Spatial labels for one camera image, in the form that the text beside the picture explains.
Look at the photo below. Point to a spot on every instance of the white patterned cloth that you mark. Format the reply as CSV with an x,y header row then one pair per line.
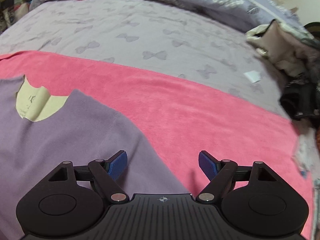
x,y
306,152

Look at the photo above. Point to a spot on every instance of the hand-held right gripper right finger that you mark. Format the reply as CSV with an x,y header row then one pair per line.
x,y
207,166

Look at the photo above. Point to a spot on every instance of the purple fleece garment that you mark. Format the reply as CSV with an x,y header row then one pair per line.
x,y
62,142

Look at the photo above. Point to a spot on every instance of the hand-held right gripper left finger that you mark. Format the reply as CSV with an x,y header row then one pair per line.
x,y
117,165

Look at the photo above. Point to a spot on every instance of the beige cloth pile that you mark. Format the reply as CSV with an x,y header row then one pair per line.
x,y
275,47

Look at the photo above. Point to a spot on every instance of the pink towel blanket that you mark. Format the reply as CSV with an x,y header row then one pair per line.
x,y
175,110

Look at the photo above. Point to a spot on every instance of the white paper slip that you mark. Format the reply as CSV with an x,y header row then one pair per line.
x,y
252,76

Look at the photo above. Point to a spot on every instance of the grey bow-pattern bed sheet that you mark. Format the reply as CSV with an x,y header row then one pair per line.
x,y
125,17

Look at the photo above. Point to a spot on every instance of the dark cloth bundle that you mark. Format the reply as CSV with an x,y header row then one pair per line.
x,y
297,100

